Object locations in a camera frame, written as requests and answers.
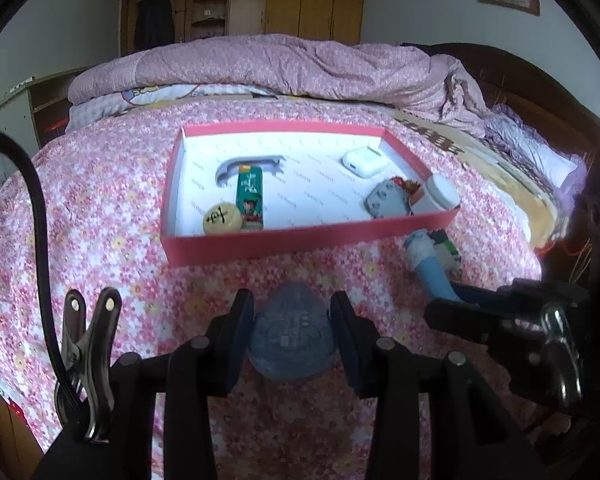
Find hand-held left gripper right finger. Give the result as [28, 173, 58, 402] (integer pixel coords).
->
[329, 291, 531, 480]

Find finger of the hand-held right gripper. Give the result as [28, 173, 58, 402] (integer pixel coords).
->
[450, 282, 521, 311]
[424, 299, 511, 346]

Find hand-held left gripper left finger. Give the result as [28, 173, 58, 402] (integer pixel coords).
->
[111, 287, 256, 480]

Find blue correction tape dispenser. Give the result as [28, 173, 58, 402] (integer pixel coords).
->
[245, 280, 341, 383]

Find light blue curved tube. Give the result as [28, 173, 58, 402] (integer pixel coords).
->
[402, 230, 481, 306]

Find red shallow cardboard box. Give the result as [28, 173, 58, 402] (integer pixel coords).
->
[160, 121, 462, 267]

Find white bottle orange label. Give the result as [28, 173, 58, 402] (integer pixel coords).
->
[410, 174, 461, 216]

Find round beige chess piece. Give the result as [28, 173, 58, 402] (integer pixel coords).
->
[202, 202, 242, 235]

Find grey ribbed item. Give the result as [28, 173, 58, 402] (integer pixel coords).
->
[364, 180, 415, 221]

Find green printed lighter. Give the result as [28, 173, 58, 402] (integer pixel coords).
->
[235, 169, 266, 231]

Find yellow brown printed blanket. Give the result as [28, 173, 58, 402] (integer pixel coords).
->
[392, 110, 556, 251]

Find red printed small item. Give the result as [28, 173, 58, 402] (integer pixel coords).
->
[387, 176, 423, 201]

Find lilac ruffled pillow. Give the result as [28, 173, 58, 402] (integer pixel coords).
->
[482, 105, 588, 201]

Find silver metal clip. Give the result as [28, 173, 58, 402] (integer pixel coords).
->
[55, 287, 122, 443]

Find white earbuds case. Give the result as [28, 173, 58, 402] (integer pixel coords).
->
[341, 146, 382, 178]

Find pink floral bed sheet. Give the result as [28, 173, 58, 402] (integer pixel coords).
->
[0, 95, 546, 480]

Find dark wooden headboard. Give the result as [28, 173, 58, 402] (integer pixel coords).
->
[400, 42, 600, 241]

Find cartoon printed sheet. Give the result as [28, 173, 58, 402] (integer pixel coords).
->
[120, 82, 281, 106]

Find pink quilt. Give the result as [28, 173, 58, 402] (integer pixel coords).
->
[67, 34, 488, 133]

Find wooden bedside cabinet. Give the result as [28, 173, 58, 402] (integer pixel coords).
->
[0, 65, 93, 148]

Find dark hanging clothes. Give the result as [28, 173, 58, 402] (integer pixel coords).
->
[134, 0, 175, 51]

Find wooden wardrobe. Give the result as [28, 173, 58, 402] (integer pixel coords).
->
[109, 0, 368, 56]

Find grey curved plastic handle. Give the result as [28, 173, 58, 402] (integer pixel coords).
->
[214, 154, 286, 187]

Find black cable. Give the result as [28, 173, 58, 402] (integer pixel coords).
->
[0, 127, 81, 426]

